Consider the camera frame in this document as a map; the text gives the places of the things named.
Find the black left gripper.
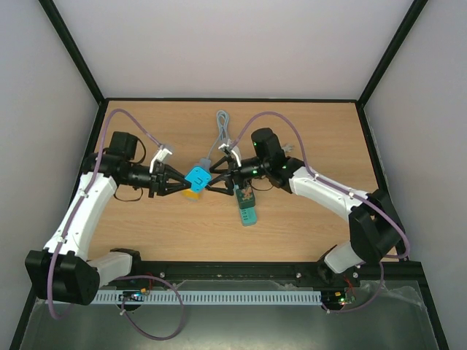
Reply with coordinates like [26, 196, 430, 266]
[122, 163, 191, 198]

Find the yellow cube socket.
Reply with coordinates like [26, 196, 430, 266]
[182, 189, 203, 201]

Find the light blue power strip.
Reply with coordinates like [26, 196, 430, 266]
[197, 157, 212, 173]

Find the blue plug adapter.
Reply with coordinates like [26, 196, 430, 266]
[185, 165, 212, 193]

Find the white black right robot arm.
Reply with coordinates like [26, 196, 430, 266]
[207, 128, 408, 286]

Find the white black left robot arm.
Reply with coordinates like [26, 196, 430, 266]
[25, 132, 190, 306]

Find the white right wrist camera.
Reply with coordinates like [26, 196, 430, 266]
[218, 141, 242, 167]

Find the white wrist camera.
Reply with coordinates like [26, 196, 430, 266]
[149, 144, 173, 174]
[218, 141, 242, 167]

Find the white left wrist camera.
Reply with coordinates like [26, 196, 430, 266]
[149, 144, 173, 174]

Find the light blue strip cable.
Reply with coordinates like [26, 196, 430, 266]
[204, 110, 234, 163]

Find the black metal cage frame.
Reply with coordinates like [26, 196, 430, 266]
[9, 1, 449, 349]

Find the slotted grey cable duct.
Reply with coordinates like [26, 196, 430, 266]
[93, 290, 322, 306]

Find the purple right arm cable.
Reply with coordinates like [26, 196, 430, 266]
[229, 111, 412, 315]

